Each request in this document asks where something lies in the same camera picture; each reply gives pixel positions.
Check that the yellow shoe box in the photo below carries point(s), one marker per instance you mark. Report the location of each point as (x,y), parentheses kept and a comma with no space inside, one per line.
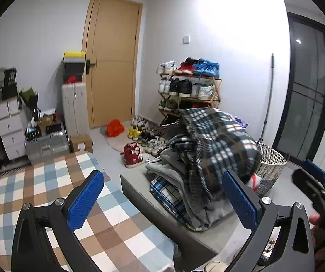
(74,56)

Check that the scattered shoes pile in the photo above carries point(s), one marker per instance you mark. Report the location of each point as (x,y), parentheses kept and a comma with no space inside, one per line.
(148,136)

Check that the black framed glass door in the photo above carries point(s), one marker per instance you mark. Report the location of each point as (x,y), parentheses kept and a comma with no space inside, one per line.
(304,90)

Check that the white desk with drawers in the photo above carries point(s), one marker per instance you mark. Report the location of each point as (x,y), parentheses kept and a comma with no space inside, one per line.
(12,136)

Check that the white wall switch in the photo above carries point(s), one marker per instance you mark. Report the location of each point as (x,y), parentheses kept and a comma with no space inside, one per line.
(186,39)

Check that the red sneakers pair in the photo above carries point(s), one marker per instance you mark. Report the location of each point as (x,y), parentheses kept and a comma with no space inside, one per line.
(131,155)

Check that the grey dotted floor rug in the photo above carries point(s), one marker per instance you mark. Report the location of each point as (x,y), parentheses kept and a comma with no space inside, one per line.
(3,172)

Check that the white wicker basket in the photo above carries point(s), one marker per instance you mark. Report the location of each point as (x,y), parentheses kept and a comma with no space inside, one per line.
(270,164)

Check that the black shoe box red logo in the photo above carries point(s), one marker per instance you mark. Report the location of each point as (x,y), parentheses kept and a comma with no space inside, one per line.
(72,78)

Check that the plaid knit cardigan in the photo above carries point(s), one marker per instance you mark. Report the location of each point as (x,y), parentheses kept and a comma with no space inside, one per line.
(216,141)

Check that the green wrapped bouquet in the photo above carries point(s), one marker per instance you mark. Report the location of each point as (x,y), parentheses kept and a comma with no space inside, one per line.
(29,97)

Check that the grey mop pole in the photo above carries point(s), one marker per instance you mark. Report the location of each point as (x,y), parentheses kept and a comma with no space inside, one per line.
(270,90)

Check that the brown gift box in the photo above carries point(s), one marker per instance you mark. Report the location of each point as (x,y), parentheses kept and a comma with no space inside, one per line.
(47,121)

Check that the white upright suitcase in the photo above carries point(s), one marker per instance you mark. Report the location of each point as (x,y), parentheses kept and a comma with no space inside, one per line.
(74,110)

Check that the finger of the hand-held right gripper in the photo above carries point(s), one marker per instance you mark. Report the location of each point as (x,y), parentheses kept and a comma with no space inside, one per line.
(304,180)
(315,169)

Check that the black box with lights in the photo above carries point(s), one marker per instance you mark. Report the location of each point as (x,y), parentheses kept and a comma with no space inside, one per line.
(33,133)

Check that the wooden shoe rack with shoes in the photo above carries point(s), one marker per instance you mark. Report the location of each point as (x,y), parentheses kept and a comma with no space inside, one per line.
(185,86)

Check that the black flat tray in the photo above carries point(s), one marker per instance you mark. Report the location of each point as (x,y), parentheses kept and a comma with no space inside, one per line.
(54,129)

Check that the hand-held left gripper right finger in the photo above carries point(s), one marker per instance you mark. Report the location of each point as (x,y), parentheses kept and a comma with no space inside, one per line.
(240,201)

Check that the pile of folded clothes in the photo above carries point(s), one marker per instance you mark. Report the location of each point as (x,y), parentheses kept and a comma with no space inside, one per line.
(173,175)

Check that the red plastic bag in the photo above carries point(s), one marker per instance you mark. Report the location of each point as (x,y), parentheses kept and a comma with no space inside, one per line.
(115,128)

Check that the wooden door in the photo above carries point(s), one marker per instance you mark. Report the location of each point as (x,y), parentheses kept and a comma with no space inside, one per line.
(114,62)

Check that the silver ribbed suitcase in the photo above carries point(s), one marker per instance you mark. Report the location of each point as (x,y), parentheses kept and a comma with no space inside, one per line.
(47,148)

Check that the small cardboard box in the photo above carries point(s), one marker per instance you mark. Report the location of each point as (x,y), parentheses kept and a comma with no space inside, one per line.
(80,143)

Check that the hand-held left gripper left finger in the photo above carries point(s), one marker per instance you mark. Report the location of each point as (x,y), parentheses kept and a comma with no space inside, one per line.
(86,201)

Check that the brown blue checked blanket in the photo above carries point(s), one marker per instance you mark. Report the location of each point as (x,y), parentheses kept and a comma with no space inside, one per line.
(128,226)

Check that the beige round doormat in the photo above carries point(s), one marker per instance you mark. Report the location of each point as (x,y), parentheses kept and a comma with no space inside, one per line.
(114,144)

